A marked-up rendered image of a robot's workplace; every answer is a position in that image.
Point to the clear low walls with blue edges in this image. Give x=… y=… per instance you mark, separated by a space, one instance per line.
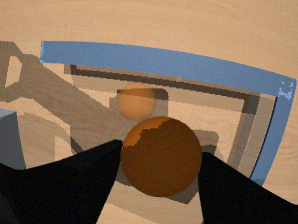
x=253 y=131

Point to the brown ball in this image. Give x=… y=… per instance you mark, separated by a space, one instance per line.
x=161 y=157

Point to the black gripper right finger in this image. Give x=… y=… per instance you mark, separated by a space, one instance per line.
x=227 y=197

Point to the low blue l-shaped wall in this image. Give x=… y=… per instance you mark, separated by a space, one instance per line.
x=191 y=66

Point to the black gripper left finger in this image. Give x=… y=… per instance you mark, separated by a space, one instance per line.
x=70 y=191

